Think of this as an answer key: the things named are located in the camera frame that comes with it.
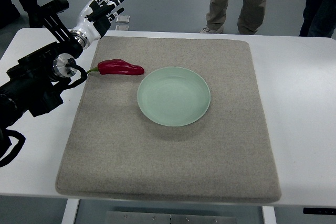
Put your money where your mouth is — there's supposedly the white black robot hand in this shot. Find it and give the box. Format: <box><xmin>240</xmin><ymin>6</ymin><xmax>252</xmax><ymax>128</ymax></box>
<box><xmin>70</xmin><ymin>0</ymin><xmax>125</xmax><ymax>49</ymax></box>

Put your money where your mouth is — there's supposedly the red pepper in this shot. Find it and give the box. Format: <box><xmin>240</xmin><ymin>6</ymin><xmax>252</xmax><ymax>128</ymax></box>
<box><xmin>87</xmin><ymin>59</ymin><xmax>145</xmax><ymax>76</ymax></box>

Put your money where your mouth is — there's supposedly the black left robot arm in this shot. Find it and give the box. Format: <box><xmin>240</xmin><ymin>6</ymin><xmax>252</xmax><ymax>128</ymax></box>
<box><xmin>1</xmin><ymin>0</ymin><xmax>87</xmax><ymax>167</ymax></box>

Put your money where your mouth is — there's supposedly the pale green plate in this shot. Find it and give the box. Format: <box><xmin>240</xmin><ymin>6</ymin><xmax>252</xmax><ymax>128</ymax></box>
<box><xmin>137</xmin><ymin>67</ymin><xmax>211</xmax><ymax>127</ymax></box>

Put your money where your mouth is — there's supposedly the clear floor socket upper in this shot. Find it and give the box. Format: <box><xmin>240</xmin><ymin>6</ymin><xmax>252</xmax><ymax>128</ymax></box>
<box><xmin>116</xmin><ymin>14</ymin><xmax>130</xmax><ymax>24</ymax></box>

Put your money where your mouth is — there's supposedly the clear floor socket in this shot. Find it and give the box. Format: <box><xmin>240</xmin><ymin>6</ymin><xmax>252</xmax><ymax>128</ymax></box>
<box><xmin>116</xmin><ymin>14</ymin><xmax>130</xmax><ymax>24</ymax></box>
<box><xmin>115</xmin><ymin>25</ymin><xmax>129</xmax><ymax>31</ymax></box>

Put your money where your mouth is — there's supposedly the clear floor socket lower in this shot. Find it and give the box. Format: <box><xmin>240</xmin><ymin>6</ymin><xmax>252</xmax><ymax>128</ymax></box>
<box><xmin>115</xmin><ymin>25</ymin><xmax>129</xmax><ymax>31</ymax></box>

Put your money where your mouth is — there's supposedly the white left table leg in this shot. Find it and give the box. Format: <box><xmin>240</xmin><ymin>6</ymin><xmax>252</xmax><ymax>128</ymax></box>
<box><xmin>61</xmin><ymin>199</ymin><xmax>80</xmax><ymax>224</ymax></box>

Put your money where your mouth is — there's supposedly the white table leg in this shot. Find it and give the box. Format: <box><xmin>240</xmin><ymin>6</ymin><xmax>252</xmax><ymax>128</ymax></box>
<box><xmin>61</xmin><ymin>199</ymin><xmax>80</xmax><ymax>224</ymax></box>
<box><xmin>261</xmin><ymin>206</ymin><xmax>277</xmax><ymax>224</ymax></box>

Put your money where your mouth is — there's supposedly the beige felt mat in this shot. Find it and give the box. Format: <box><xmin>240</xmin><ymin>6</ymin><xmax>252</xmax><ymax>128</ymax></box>
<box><xmin>56</xmin><ymin>37</ymin><xmax>281</xmax><ymax>203</ymax></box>

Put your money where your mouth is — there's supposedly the person in dark jeans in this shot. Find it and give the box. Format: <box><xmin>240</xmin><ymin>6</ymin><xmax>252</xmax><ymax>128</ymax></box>
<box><xmin>299</xmin><ymin>0</ymin><xmax>335</xmax><ymax>38</ymax></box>

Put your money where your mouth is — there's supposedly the white right table leg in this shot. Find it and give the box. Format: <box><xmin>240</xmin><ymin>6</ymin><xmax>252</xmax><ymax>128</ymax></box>
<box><xmin>261</xmin><ymin>206</ymin><xmax>277</xmax><ymax>224</ymax></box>

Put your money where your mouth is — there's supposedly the black table control panel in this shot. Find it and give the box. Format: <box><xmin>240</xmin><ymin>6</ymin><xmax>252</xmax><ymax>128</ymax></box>
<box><xmin>303</xmin><ymin>207</ymin><xmax>336</xmax><ymax>216</ymax></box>

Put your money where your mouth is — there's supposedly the grey metal base plate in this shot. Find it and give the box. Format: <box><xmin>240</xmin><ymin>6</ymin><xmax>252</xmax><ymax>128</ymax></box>
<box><xmin>104</xmin><ymin>211</ymin><xmax>237</xmax><ymax>224</ymax></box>

